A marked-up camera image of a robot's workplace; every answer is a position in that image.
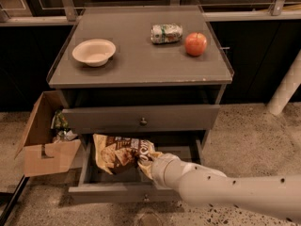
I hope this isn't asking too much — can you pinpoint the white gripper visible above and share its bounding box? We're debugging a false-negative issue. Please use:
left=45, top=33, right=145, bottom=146
left=150, top=153, right=188, bottom=189

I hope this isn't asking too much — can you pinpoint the brown chip bag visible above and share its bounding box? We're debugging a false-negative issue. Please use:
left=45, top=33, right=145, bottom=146
left=93, top=134, right=163, bottom=180

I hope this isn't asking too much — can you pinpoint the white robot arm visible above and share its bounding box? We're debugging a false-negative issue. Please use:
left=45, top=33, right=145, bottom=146
left=151, top=58, right=301, bottom=223

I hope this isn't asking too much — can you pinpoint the closed grey top drawer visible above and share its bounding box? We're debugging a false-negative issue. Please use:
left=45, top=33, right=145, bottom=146
left=63, top=105, right=220, bottom=134

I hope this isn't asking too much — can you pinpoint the open grey middle drawer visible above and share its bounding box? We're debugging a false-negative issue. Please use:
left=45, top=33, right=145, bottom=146
left=69, top=131, right=203, bottom=203

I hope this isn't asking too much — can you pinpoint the grey drawer cabinet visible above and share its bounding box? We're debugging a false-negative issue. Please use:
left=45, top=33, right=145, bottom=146
left=46, top=5, right=235, bottom=143

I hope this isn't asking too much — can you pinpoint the crumpled clear wrapper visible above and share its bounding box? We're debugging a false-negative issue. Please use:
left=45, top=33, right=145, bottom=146
left=53, top=130, right=78, bottom=143

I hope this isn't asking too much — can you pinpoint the green snack packet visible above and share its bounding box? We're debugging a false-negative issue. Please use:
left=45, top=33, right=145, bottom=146
left=51, top=109, right=69, bottom=130

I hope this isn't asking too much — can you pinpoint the brown cardboard box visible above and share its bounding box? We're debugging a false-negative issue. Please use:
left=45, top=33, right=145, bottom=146
left=15, top=91, right=82, bottom=177

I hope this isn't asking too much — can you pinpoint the red apple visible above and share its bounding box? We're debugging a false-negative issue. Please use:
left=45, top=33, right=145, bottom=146
left=184, top=33, right=207, bottom=57

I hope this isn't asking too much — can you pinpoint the green white soda can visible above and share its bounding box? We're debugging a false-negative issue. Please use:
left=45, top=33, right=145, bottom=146
left=150, top=24, right=182, bottom=44

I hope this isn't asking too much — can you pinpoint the white paper bowl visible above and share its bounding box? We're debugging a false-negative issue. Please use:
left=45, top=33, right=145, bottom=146
left=72, top=39, right=116, bottom=67

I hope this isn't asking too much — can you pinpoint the metal window frame rail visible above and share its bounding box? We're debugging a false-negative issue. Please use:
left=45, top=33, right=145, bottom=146
left=0, top=0, right=301, bottom=26

